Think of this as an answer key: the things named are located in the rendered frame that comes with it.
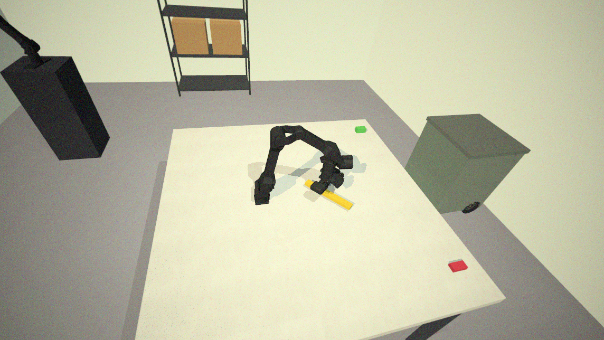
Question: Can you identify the yellow rectangular bar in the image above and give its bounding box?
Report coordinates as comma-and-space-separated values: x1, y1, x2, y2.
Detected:
305, 179, 353, 210

